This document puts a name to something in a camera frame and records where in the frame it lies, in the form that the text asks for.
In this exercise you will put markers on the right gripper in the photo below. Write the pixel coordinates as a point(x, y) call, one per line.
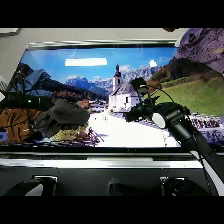
point(141, 111)

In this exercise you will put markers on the grey garment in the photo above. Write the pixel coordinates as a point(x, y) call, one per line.
point(65, 116)

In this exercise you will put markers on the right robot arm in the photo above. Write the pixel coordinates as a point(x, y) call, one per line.
point(186, 131)

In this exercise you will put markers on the purple patterned garment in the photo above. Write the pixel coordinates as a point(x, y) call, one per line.
point(205, 46)

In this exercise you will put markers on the brown garment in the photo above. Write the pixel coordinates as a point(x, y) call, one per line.
point(15, 123)

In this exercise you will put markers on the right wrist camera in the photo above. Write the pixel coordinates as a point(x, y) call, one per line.
point(138, 85)

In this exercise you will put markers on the silver frame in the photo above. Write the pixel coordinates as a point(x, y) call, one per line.
point(100, 163)

